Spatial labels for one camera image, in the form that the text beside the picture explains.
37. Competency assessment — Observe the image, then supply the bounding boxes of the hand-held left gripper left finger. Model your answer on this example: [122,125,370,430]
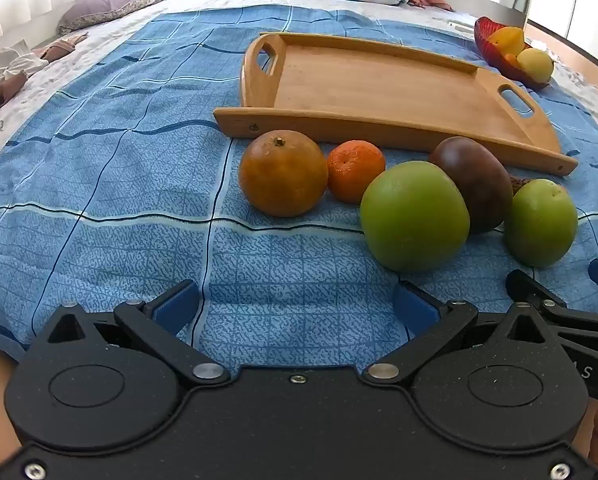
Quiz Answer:
[46,280,231,388]

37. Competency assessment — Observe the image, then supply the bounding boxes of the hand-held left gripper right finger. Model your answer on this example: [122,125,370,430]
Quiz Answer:
[360,281,555,388]

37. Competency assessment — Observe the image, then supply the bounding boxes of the small green apple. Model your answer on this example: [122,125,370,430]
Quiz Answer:
[503,178,579,268]

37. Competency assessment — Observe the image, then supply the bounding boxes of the large green apple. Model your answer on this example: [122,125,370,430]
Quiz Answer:
[360,161,471,273]

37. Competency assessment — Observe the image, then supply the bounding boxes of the dark purple tomato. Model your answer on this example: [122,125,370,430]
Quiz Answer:
[428,136,514,235]

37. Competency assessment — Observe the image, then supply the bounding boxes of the brownish orange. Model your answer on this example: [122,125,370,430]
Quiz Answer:
[238,130,329,218]

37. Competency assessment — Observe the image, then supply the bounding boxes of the wooden tray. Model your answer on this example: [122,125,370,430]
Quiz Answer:
[213,32,579,177]

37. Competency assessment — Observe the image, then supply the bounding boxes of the blue checked blanket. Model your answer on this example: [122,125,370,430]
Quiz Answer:
[0,4,598,361]

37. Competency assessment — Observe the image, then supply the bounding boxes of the wooden side board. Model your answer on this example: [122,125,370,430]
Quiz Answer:
[524,19,598,83]

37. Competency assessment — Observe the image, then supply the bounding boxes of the yellow mango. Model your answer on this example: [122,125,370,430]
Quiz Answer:
[515,47,555,85]

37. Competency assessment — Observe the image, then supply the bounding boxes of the yellow starfruit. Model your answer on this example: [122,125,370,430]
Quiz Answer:
[488,26,526,57]

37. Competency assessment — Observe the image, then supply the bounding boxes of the red glass bowl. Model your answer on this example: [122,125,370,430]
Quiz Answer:
[474,16,555,92]

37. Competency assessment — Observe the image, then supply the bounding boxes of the large brown cloth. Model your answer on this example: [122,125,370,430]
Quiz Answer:
[0,70,30,118]

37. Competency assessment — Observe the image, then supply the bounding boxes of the small brown cloth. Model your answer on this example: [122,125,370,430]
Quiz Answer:
[33,32,90,63]

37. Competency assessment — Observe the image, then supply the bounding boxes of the white cloth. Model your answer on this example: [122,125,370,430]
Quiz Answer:
[0,47,50,88]

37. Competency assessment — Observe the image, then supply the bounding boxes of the purple pillow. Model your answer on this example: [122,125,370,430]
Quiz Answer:
[58,0,186,36]

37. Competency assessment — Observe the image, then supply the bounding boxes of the white sheer curtain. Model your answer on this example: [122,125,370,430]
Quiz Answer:
[0,0,300,51]

